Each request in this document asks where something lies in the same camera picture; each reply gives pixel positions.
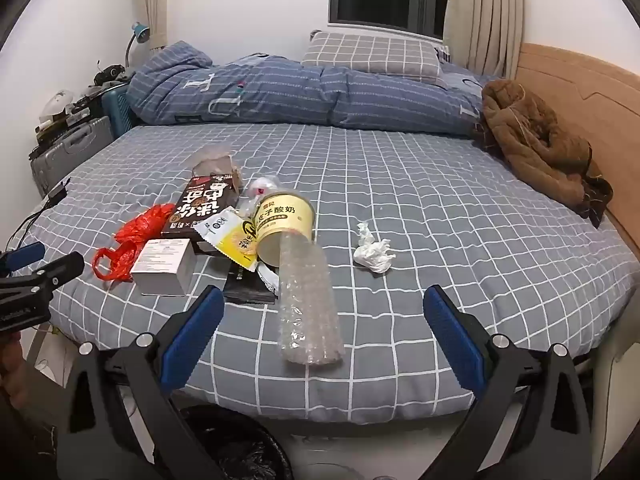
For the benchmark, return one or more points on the black packet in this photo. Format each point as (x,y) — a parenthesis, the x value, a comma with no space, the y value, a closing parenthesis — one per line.
(245,285)

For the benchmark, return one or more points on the grey checked pillow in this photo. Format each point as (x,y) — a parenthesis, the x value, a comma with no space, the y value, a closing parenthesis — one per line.
(370,52)

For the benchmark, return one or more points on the yellow yogurt cup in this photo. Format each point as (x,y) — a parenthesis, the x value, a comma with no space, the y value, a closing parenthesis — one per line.
(285,220)

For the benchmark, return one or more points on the white plastic mask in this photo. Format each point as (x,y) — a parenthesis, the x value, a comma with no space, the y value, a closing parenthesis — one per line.
(57,102)

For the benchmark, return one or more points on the brown jacket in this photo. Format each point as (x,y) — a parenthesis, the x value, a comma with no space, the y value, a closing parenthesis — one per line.
(530,135)

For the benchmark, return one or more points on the red plastic bag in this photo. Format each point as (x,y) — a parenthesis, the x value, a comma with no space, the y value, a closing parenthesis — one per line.
(142,225)

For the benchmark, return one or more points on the narrow beige curtain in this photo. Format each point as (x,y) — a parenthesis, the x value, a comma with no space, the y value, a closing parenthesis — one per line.
(155,0)

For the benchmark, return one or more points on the black power adapter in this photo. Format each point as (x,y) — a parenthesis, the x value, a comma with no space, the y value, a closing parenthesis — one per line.
(57,192)

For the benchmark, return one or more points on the black trash bin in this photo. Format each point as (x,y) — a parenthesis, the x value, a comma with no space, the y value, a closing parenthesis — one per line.
(240,445)

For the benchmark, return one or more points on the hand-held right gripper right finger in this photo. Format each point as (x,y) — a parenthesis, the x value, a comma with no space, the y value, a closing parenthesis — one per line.
(452,340)

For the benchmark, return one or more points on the grey checked bed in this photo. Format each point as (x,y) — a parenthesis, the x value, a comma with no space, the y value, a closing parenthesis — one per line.
(400,185)

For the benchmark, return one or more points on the yellow white sachet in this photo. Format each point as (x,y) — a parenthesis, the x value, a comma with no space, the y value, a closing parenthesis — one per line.
(235,240)

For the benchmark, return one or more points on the white cardboard box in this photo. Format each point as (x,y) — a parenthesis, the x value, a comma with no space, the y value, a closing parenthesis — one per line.
(160,260)

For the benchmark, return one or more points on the wide beige curtain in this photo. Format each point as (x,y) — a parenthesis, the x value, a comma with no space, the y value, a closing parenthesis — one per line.
(490,10)

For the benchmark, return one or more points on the clear plastic bottle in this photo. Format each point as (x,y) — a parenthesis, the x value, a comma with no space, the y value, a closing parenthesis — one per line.
(305,300)

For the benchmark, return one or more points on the blue striped duvet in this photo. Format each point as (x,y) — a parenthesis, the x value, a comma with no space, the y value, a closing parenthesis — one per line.
(300,90)

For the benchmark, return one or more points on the wooden headboard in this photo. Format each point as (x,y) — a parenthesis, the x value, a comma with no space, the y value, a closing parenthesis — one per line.
(590,95)

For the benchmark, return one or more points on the blue desk lamp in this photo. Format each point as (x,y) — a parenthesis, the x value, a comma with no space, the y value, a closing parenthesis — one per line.
(140,32)

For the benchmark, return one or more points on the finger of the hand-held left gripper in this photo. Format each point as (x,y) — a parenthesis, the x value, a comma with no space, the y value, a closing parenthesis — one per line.
(55,270)
(25,255)

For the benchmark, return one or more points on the silver suitcase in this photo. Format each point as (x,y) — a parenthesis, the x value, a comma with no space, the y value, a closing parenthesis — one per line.
(75,145)

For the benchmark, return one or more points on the dark brown snack box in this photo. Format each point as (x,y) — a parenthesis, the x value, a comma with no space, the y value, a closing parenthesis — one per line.
(200,205)

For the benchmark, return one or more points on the white tissue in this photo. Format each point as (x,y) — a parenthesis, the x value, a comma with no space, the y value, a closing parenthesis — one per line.
(372,255)

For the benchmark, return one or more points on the teal suitcase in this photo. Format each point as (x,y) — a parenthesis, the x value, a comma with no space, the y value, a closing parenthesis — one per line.
(117,110)

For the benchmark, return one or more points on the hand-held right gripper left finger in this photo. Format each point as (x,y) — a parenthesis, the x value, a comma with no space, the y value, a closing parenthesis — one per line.
(195,330)

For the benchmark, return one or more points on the clear wrapper with red bit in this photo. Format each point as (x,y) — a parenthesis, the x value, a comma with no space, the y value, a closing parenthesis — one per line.
(262,185)

